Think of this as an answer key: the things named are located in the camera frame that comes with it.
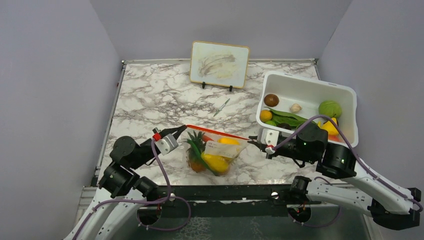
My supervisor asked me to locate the green chili pepper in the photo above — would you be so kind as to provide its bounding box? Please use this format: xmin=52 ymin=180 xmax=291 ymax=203
xmin=188 ymin=140 xmax=220 ymax=176

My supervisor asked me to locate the yellow mango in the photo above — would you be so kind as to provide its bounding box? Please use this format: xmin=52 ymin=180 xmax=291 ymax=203
xmin=217 ymin=137 xmax=240 ymax=145

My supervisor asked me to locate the clear zip bag orange zipper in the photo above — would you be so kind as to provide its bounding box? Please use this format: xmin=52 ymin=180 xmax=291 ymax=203
xmin=182 ymin=125 xmax=248 ymax=176

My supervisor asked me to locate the toy pineapple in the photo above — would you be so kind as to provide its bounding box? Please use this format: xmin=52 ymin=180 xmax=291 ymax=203
xmin=185 ymin=130 xmax=206 ymax=173

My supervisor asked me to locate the yellow bell pepper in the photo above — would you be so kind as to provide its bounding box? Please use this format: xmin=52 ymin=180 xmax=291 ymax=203
xmin=201 ymin=152 xmax=230 ymax=176

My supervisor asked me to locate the red carrot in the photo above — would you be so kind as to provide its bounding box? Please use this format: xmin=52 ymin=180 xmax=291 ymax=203
xmin=201 ymin=135 xmax=214 ymax=143

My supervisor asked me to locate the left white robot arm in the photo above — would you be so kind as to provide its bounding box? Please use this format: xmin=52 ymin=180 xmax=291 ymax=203
xmin=66 ymin=125 xmax=187 ymax=240

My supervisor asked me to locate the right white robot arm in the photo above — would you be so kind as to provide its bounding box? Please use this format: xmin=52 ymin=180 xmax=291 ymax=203
xmin=249 ymin=123 xmax=421 ymax=231

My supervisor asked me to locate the green bumpy lime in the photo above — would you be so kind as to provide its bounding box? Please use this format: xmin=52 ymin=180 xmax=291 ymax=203
xmin=265 ymin=120 xmax=277 ymax=127

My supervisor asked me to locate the small orange fruit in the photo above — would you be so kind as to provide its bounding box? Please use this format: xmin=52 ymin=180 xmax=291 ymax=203
xmin=259 ymin=110 xmax=273 ymax=123

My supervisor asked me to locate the dark purple fruit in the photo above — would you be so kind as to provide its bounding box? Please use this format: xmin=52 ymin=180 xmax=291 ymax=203
xmin=277 ymin=123 xmax=292 ymax=130

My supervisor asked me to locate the green leafy vegetable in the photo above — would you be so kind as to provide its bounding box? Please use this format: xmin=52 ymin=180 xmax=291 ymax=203
xmin=266 ymin=107 xmax=308 ymax=130

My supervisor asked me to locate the brown kiwi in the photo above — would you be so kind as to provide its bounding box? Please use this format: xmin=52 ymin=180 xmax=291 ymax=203
xmin=263 ymin=94 xmax=280 ymax=107

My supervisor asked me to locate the white garlic bulb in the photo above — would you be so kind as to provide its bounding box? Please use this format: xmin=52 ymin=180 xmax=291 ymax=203
xmin=289 ymin=103 xmax=302 ymax=114

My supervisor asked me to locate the red apple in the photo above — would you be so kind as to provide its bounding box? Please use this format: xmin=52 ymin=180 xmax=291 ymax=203
xmin=328 ymin=135 xmax=340 ymax=142

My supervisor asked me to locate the yellow pear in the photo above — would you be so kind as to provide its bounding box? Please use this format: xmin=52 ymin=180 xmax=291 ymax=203
xmin=317 ymin=120 xmax=339 ymax=136

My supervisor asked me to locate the grey pen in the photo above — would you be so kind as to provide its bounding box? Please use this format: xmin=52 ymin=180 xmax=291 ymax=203
xmin=213 ymin=99 xmax=230 ymax=117

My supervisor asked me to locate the white plastic bin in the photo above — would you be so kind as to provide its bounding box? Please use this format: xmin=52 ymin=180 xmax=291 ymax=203
xmin=256 ymin=70 xmax=359 ymax=147

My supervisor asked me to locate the green cabbage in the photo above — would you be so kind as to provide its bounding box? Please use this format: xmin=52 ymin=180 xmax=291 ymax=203
xmin=318 ymin=100 xmax=343 ymax=118

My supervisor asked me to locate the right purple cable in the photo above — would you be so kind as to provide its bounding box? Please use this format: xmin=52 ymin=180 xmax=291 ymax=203
xmin=273 ymin=114 xmax=424 ymax=213

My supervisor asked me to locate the purple cable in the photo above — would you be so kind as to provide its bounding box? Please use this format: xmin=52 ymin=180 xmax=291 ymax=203
xmin=273 ymin=114 xmax=424 ymax=213
xmin=71 ymin=139 xmax=173 ymax=240

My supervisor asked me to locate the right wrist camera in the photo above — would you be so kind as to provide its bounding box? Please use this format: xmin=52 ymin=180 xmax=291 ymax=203
xmin=257 ymin=128 xmax=280 ymax=155

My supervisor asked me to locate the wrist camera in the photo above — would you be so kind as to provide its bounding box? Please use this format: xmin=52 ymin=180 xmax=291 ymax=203
xmin=257 ymin=128 xmax=280 ymax=155
xmin=153 ymin=133 xmax=179 ymax=156

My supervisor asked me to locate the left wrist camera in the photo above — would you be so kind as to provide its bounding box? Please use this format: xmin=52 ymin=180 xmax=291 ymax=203
xmin=153 ymin=133 xmax=179 ymax=156

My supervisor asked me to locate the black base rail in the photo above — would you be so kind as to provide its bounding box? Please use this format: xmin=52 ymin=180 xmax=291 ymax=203
xmin=76 ymin=183 xmax=332 ymax=220

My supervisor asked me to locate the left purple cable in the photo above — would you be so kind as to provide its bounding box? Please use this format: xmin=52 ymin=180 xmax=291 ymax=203
xmin=71 ymin=139 xmax=173 ymax=240

